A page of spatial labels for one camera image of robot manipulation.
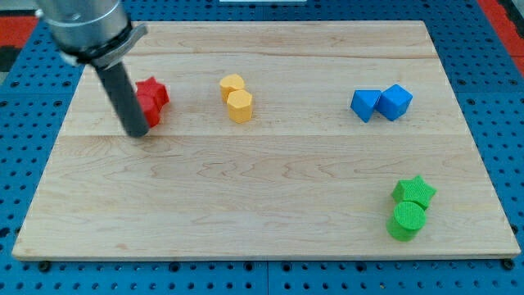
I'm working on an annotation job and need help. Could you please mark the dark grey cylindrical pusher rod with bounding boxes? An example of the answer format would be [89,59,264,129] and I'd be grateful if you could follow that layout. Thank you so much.
[95,62,149,138]

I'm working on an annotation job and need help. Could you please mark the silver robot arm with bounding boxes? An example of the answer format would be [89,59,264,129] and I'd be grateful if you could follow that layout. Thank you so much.
[36,0,149,138]

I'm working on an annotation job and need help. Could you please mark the red star block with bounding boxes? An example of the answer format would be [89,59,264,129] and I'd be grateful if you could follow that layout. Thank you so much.
[135,76,169,112]

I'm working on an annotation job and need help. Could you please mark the yellow hexagon block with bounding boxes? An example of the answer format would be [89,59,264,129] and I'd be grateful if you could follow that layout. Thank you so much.
[227,89,253,124]

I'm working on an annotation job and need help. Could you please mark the wooden board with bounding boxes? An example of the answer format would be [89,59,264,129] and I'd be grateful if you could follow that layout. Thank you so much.
[12,20,521,261]

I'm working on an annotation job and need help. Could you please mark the blue triangle block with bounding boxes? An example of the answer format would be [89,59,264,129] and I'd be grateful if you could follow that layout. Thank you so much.
[350,89,382,123]

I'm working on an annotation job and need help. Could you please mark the blue cube block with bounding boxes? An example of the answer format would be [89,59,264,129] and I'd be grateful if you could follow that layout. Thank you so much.
[376,84,413,121]

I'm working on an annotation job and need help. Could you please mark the green star block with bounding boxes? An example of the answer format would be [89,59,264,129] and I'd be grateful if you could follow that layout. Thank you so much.
[391,175,437,211]

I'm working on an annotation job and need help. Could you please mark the green cylinder block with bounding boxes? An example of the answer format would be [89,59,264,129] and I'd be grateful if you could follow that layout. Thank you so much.
[386,201,427,242]

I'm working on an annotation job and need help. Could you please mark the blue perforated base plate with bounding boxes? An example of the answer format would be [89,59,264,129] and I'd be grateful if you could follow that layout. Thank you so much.
[1,0,523,294]

